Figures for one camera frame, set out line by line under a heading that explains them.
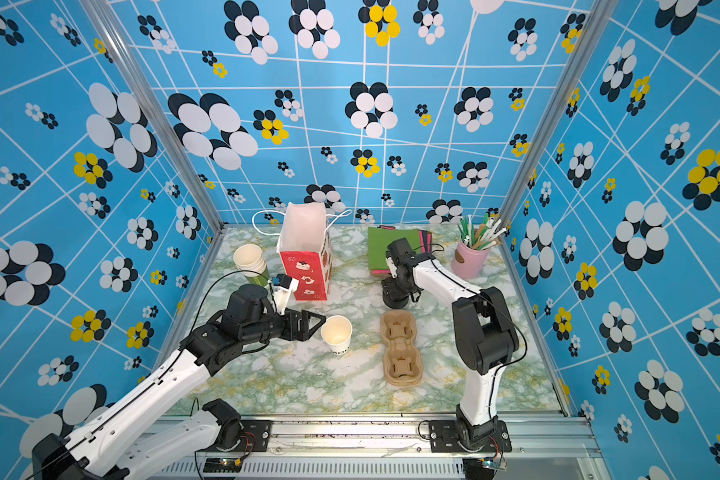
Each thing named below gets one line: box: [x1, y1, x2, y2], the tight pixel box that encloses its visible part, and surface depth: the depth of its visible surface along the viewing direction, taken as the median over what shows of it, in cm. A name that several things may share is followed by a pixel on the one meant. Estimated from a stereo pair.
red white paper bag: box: [276, 202, 333, 302], surface depth 91 cm
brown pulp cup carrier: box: [380, 310, 424, 387], surface depth 84 cm
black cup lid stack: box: [381, 277, 410, 309], surface depth 88 cm
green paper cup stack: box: [233, 243, 269, 286], surface depth 94 cm
